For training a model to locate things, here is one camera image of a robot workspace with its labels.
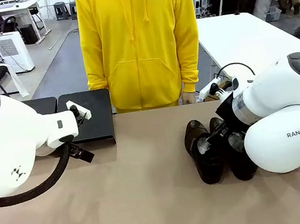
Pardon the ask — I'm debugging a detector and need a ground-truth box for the white computer case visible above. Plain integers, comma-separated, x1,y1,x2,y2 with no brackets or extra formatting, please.
193,0,210,16

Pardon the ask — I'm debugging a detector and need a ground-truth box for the black metal shoe stand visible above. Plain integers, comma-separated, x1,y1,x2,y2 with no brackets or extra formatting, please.
22,96,59,118
54,88,117,152

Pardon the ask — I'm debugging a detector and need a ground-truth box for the black computer tower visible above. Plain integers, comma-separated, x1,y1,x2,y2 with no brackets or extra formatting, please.
19,22,39,46

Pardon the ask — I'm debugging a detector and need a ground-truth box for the white office desk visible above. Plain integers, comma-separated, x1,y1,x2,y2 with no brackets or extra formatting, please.
0,0,53,49

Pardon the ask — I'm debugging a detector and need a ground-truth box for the grey storage bin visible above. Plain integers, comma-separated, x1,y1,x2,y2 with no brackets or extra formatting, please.
264,4,284,22

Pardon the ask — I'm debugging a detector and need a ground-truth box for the white stuffing paper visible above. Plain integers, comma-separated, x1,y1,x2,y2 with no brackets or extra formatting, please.
228,130,249,153
196,133,214,154

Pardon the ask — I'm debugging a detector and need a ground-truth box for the person in yellow hoodie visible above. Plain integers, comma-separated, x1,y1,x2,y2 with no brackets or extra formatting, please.
75,0,208,118

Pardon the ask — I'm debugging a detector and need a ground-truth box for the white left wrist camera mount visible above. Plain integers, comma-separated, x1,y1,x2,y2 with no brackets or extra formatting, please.
65,97,93,122

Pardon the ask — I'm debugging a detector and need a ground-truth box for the person's left forearm yellow sleeve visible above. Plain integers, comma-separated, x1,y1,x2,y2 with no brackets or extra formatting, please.
174,28,207,94

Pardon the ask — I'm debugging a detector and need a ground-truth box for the grey plastic stool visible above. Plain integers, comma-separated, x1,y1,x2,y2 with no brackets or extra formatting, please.
53,1,70,22
68,1,79,20

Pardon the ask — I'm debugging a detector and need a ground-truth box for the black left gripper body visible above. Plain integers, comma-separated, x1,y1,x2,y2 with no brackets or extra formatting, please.
68,139,96,166

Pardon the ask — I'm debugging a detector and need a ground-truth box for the person's right forearm yellow sleeve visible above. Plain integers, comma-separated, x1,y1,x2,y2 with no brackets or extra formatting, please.
81,38,109,91

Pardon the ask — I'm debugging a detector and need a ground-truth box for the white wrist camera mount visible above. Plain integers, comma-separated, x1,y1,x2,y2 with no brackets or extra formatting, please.
196,74,241,103
65,97,93,122

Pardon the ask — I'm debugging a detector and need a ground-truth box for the black camera cable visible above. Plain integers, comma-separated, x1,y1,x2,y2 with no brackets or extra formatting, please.
211,60,256,82

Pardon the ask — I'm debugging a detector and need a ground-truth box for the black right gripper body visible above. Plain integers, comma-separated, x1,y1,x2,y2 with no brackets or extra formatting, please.
213,93,250,136

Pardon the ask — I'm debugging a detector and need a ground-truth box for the person's left hand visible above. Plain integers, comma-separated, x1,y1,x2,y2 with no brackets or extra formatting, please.
181,90,197,105

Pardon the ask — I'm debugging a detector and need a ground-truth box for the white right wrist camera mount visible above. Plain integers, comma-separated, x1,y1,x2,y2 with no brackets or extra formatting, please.
196,74,241,103

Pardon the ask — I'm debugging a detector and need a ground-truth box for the white table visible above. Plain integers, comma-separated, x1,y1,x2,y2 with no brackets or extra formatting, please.
195,4,300,83

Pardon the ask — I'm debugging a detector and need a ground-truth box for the black leather shoe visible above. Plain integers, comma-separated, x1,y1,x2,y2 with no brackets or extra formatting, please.
208,112,261,185
181,116,227,187

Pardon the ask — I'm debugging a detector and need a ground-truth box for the white air purifier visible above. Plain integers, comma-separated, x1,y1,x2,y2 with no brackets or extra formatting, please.
0,28,36,76

